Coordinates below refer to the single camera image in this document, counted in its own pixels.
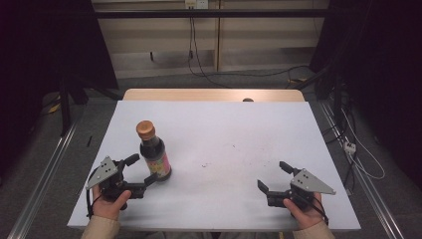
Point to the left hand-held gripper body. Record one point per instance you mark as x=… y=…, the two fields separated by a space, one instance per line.
x=105 y=172

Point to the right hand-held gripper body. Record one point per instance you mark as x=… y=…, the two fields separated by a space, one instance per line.
x=310 y=184

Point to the dark soy sauce bottle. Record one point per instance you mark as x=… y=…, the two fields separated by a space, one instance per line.
x=154 y=151

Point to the person's right hand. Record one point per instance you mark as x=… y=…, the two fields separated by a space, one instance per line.
x=307 y=217

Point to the person's left hand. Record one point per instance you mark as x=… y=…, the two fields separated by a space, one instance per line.
x=107 y=208

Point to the white power strip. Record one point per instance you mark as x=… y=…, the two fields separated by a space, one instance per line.
x=350 y=147

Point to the white table cover board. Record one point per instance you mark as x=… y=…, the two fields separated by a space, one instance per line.
x=225 y=139

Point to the black metal stand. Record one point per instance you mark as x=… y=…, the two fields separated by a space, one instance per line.
x=64 y=109
x=337 y=99

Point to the small dark round knob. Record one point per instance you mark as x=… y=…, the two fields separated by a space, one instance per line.
x=248 y=99

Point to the wooden table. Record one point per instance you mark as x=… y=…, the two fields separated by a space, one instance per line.
x=199 y=94

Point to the black curtain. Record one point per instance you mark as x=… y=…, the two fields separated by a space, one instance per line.
x=40 y=49
x=381 y=66

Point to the aluminium floor rail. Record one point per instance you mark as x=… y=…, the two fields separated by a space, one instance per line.
x=43 y=186
x=375 y=199

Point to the black horizontal frame bar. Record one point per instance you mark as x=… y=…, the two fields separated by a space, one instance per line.
x=212 y=13

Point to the white wall socket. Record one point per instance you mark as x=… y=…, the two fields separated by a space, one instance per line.
x=196 y=3

